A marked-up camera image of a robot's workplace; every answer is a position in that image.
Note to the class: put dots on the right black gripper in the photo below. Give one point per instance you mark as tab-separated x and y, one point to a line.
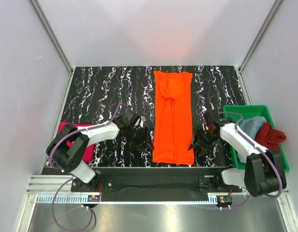
199	141

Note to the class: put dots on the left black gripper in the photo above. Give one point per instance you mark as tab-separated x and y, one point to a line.
143	140

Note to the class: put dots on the orange t shirt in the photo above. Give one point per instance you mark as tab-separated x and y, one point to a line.
173	118

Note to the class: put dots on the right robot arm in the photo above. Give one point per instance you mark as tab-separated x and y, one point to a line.
264	168

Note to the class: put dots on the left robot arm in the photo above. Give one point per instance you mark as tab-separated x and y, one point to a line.
67	149

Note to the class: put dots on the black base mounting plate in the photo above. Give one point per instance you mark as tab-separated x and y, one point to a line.
202	179

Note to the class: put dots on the green plastic bin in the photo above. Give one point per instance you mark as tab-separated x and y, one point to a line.
250	111

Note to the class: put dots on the folded magenta t shirt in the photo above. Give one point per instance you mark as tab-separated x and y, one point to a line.
88	155

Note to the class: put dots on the light blue t shirt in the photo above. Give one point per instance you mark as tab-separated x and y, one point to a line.
252	126

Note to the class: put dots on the dark red t shirt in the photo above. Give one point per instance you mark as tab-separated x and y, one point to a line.
270	137

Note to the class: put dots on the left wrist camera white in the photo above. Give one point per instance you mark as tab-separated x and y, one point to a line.
140	122

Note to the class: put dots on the left aluminium frame post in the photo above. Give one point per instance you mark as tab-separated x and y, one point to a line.
47	27

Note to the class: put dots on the aluminium frame post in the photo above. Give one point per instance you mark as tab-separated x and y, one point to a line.
47	27
261	33

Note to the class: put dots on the right aluminium frame post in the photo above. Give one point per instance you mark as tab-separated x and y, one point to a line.
261	33

